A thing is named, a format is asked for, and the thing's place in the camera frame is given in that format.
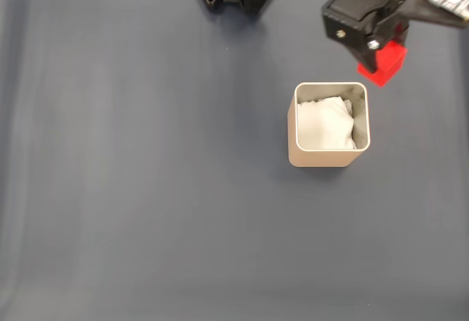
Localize beige square box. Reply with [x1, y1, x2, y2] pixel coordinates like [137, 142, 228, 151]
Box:
[287, 81, 371, 169]

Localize red cube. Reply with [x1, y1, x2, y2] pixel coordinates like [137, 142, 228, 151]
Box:
[357, 39, 408, 88]

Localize white crumpled tissue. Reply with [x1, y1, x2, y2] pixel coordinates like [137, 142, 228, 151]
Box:
[297, 95, 358, 150]

